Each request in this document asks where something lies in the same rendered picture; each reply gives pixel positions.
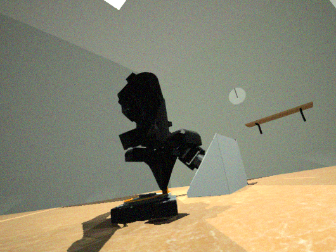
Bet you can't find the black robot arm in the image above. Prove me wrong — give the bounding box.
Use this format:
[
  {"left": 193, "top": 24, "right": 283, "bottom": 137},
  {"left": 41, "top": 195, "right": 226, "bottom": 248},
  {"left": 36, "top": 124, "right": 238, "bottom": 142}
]
[{"left": 117, "top": 72, "right": 205, "bottom": 170}]

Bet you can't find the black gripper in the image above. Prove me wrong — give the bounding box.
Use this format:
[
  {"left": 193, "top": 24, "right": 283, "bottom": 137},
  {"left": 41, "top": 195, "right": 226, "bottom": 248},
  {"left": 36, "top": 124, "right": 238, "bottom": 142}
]
[{"left": 125, "top": 114, "right": 202, "bottom": 190}]

